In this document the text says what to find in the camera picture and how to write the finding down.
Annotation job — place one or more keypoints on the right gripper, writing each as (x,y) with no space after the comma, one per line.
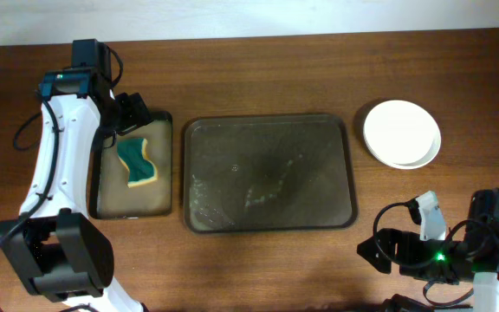
(407,239)

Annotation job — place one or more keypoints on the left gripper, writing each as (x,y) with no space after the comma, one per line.
(138,113)

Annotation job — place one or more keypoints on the green and yellow sponge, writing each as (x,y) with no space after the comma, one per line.
(133,156)

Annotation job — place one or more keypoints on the pink plate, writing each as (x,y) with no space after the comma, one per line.
(405,151)

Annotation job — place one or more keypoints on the cream white plate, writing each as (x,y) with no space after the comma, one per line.
(397,116)

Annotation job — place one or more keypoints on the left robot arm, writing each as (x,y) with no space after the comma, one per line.
(52,246)

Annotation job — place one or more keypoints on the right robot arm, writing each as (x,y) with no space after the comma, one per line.
(480,231)

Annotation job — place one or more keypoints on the small black water tray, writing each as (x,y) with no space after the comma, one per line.
(111,198)

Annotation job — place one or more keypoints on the large brown serving tray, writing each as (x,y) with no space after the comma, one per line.
(288,172)

